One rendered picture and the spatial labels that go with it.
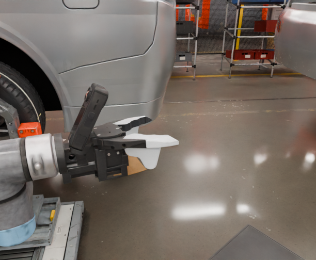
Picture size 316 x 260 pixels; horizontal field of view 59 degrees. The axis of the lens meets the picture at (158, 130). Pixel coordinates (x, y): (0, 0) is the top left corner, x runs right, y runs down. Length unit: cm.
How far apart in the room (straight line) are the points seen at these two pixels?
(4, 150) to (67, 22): 108
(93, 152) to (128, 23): 106
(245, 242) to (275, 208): 84
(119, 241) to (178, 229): 41
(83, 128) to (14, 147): 11
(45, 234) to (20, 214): 139
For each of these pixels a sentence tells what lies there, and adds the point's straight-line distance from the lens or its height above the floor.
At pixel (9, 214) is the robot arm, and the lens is 55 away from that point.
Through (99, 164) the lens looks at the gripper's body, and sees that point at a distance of 50.
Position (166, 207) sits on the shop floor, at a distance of 221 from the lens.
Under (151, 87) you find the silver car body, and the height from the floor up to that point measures 99.
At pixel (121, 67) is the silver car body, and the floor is 111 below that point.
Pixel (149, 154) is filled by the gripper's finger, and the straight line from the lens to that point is 48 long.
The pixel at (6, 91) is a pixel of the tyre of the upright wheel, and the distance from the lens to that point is 152.
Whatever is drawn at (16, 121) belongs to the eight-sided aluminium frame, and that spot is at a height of 91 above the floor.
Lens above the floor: 147
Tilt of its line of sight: 26 degrees down
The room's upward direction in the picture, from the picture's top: straight up
